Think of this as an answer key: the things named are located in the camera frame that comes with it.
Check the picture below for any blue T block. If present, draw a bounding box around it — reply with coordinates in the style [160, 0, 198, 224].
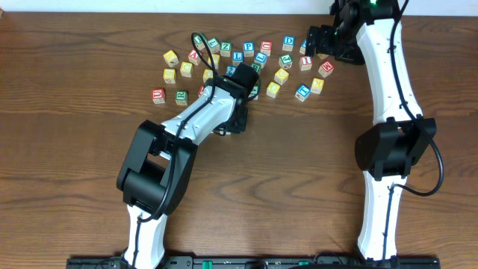
[295, 84, 311, 102]

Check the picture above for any yellow G block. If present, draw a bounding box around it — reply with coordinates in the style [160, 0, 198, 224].
[274, 68, 289, 85]

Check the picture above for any blue S block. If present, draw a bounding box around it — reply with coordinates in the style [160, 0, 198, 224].
[299, 40, 307, 55]

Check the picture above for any yellow block upper left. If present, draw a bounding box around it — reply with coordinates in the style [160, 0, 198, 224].
[164, 49, 179, 67]

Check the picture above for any yellow K block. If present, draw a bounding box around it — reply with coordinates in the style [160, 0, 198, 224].
[311, 78, 325, 94]

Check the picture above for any yellow C block left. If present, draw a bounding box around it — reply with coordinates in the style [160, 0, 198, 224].
[180, 62, 193, 78]

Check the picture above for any yellow block centre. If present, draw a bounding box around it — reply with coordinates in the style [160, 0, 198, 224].
[266, 81, 281, 99]

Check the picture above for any green R block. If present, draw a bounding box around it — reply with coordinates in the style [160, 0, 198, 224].
[175, 90, 188, 106]

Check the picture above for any red U block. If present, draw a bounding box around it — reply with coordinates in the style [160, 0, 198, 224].
[152, 88, 165, 105]

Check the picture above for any green F block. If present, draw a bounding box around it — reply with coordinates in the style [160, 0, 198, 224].
[193, 33, 207, 51]

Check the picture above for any red A block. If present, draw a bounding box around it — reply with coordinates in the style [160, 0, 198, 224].
[188, 49, 202, 66]

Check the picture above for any blue P block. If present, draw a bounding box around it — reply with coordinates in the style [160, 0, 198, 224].
[243, 42, 255, 58]

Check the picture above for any green L block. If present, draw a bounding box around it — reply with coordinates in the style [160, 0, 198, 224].
[207, 37, 220, 54]

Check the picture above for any yellow S block left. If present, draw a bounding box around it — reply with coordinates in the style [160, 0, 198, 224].
[163, 69, 176, 84]

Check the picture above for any green 4 block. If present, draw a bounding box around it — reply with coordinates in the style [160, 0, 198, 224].
[248, 84, 260, 101]

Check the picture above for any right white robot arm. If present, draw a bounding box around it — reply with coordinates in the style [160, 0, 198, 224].
[305, 0, 444, 268]

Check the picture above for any blue 2 block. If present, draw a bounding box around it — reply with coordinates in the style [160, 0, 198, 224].
[225, 66, 237, 76]

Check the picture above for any yellow s block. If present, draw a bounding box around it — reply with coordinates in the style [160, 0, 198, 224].
[163, 69, 176, 84]
[208, 54, 220, 69]

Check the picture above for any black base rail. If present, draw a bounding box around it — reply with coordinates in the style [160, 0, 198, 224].
[66, 255, 441, 269]

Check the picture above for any green Z block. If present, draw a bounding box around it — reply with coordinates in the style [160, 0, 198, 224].
[220, 42, 232, 58]

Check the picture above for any yellow O block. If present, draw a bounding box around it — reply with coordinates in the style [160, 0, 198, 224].
[202, 69, 214, 83]

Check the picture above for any green J block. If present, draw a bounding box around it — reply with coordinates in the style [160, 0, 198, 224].
[279, 54, 293, 69]

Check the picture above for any blue L block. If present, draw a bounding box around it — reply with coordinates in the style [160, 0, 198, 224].
[232, 51, 243, 67]

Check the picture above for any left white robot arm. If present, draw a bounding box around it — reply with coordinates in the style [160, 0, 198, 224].
[117, 64, 259, 268]

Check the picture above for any green B block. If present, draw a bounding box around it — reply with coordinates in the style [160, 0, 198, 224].
[251, 63, 261, 74]

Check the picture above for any red M block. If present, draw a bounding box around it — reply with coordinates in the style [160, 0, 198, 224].
[318, 61, 335, 78]

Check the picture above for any red C block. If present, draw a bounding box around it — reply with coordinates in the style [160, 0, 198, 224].
[260, 40, 273, 57]

